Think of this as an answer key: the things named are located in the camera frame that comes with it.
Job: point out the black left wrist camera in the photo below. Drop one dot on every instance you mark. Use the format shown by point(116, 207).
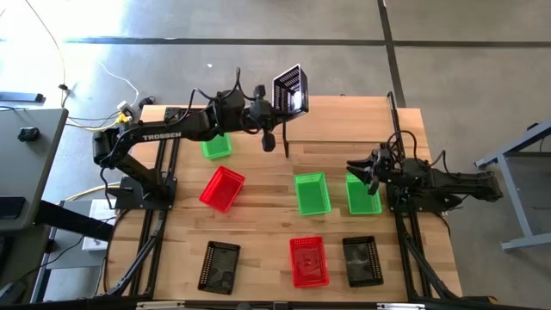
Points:
point(268, 141)

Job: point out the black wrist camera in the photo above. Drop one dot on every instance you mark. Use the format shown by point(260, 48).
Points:
point(384, 156)
point(268, 141)

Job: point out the black plastic slotted basket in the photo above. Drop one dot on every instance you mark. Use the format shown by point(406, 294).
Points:
point(301, 86)
point(218, 268)
point(362, 262)

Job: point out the grey side table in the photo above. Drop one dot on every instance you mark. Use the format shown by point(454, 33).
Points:
point(30, 172)

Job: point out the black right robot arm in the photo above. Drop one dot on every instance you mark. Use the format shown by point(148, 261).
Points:
point(469, 183)

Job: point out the black plug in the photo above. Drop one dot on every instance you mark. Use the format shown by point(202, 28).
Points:
point(146, 102)

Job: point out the green plastic slotted basket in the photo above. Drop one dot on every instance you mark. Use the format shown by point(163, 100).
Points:
point(312, 196)
point(363, 203)
point(217, 149)

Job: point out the white power strip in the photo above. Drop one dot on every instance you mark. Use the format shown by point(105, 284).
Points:
point(125, 109)

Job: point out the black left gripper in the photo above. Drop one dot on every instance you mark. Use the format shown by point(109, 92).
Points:
point(260, 111)

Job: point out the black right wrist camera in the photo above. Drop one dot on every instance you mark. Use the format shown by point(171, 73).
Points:
point(384, 156)

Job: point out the grey metal table frame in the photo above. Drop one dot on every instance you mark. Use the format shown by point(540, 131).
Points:
point(514, 194)

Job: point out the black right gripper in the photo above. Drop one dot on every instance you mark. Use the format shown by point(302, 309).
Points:
point(394, 174)

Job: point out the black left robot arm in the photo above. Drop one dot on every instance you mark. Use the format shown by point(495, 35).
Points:
point(193, 129)

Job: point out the dark grey bar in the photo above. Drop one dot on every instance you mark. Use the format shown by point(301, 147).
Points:
point(21, 97)

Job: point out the black rig frame rail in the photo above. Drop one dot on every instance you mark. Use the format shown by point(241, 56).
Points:
point(206, 306)

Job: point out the red plastic slotted basket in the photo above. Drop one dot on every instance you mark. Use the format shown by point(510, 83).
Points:
point(309, 262)
point(221, 189)

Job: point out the small black device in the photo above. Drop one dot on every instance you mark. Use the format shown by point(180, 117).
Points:
point(28, 134)

